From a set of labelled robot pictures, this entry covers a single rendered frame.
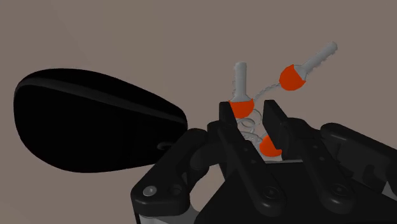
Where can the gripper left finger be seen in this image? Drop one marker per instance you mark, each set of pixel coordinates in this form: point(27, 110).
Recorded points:
point(238, 155)

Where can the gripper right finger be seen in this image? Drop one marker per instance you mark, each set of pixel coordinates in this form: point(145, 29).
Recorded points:
point(310, 149)

